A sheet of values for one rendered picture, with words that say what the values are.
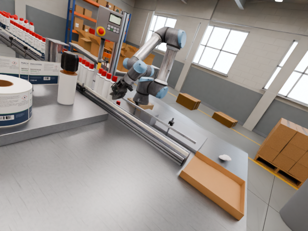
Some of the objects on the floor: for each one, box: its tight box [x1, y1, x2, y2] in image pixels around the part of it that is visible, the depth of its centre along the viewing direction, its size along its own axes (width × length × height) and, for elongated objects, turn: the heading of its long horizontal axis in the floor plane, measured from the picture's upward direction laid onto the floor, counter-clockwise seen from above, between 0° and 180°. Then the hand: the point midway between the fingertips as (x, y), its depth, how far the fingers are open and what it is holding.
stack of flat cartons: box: [176, 93, 201, 110], centre depth 513 cm, size 64×53×31 cm
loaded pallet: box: [253, 118, 308, 188], centre depth 319 cm, size 120×83×89 cm
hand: (114, 98), depth 109 cm, fingers closed, pressing on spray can
